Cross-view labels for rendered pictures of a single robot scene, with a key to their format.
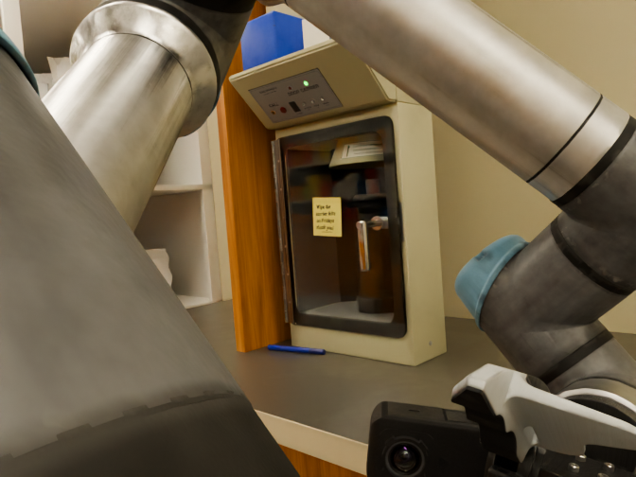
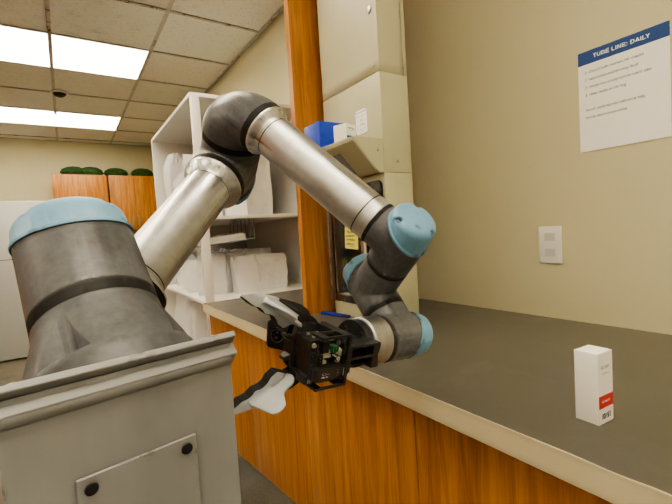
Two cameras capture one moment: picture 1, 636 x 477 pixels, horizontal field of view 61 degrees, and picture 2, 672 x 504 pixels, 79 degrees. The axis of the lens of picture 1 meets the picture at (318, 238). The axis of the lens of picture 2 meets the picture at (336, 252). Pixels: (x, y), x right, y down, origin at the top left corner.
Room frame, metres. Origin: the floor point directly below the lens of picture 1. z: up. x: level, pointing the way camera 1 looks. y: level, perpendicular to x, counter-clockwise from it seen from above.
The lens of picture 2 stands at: (-0.28, -0.27, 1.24)
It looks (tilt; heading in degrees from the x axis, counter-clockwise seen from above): 3 degrees down; 13
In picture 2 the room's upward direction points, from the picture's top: 4 degrees counter-clockwise
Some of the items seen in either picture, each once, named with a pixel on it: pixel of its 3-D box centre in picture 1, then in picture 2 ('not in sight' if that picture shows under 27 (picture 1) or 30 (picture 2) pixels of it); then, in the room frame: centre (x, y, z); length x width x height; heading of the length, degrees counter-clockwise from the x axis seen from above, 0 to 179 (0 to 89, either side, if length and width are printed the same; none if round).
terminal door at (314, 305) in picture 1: (335, 230); (355, 245); (1.06, -0.03, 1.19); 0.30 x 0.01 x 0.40; 46
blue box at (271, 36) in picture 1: (276, 45); (324, 139); (1.08, 0.05, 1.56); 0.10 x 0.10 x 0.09; 46
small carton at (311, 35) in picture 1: (321, 37); (344, 135); (1.00, -0.03, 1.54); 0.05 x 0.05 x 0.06; 64
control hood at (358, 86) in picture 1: (307, 88); (338, 163); (1.03, 0.00, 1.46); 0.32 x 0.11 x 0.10; 46
